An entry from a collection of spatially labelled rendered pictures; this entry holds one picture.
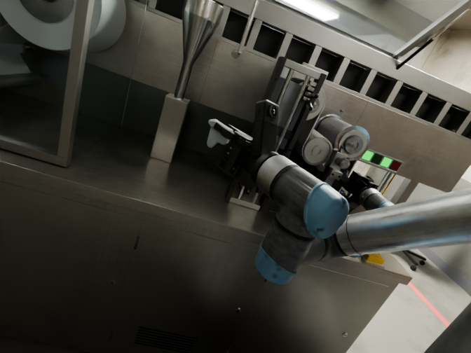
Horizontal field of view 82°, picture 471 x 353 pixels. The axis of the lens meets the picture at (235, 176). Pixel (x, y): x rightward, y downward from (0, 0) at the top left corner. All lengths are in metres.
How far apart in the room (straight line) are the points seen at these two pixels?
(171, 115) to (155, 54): 0.36
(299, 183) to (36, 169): 0.78
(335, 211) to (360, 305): 0.94
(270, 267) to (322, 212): 0.14
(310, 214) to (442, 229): 0.18
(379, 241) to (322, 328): 0.89
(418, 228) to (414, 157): 1.33
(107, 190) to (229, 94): 0.76
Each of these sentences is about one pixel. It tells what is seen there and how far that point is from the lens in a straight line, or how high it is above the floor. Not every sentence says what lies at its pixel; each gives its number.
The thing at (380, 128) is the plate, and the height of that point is 1.34.
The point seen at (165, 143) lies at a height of 0.98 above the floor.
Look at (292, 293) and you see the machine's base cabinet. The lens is 1.18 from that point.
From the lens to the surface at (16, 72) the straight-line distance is 1.01.
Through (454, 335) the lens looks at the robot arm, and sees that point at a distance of 0.38.
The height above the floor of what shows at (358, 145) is 1.26.
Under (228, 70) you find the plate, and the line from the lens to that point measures 1.38.
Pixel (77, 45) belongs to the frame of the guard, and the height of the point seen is 1.27.
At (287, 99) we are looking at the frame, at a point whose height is 1.33.
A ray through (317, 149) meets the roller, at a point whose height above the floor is 1.18.
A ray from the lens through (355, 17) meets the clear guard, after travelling 1.46.
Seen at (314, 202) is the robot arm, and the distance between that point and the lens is 0.41.
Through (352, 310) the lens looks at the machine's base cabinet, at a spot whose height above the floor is 0.66.
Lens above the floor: 1.37
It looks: 21 degrees down
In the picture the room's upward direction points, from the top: 22 degrees clockwise
